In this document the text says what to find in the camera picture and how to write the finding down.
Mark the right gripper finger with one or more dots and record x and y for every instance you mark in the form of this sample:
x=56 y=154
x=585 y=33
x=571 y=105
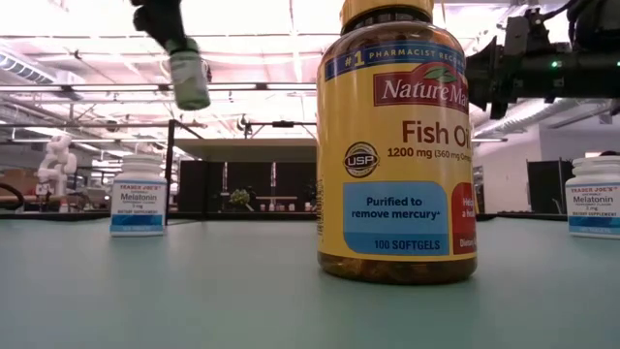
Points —
x=479 y=77

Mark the white bottle red label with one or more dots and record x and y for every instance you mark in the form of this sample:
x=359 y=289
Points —
x=190 y=82

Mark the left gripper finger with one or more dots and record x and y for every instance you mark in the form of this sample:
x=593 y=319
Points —
x=168 y=36

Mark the yellow fish oil bottle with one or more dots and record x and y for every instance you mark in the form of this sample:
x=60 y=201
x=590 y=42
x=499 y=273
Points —
x=387 y=145

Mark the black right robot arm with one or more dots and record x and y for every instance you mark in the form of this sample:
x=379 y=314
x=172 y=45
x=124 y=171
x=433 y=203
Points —
x=600 y=77

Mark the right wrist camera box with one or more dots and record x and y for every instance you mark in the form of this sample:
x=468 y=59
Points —
x=518 y=36

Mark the green potted plant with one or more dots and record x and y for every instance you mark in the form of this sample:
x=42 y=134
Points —
x=239 y=196

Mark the small jar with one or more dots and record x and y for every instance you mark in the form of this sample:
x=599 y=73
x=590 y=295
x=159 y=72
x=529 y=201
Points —
x=138 y=203

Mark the green table mat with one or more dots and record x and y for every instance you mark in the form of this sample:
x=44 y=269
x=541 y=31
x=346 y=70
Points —
x=194 y=291

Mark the gray ceiling air duct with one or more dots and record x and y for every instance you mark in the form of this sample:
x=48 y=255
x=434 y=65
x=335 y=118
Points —
x=29 y=70

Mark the person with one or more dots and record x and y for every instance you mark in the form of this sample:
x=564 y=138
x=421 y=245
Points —
x=610 y=153

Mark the white Trader Joe's melatonin bottle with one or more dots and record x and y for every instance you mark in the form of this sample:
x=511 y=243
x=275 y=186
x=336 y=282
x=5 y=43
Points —
x=593 y=203

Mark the white robot figure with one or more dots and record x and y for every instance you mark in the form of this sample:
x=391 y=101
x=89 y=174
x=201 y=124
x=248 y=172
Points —
x=57 y=160

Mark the wooden shelf board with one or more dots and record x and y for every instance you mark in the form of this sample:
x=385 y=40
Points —
x=242 y=149

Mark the black metal shelf frame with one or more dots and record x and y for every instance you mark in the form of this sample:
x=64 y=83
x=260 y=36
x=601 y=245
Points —
x=168 y=184

